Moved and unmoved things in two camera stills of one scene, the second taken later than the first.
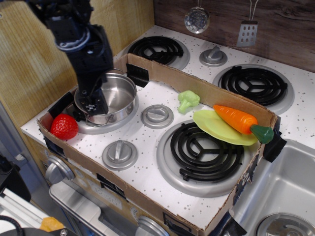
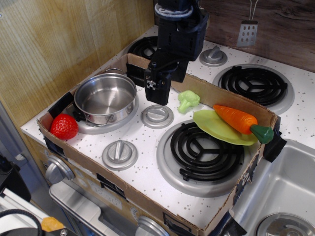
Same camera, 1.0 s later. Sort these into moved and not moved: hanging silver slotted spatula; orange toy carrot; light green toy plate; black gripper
Moved: black gripper
Not moved: orange toy carrot; hanging silver slotted spatula; light green toy plate
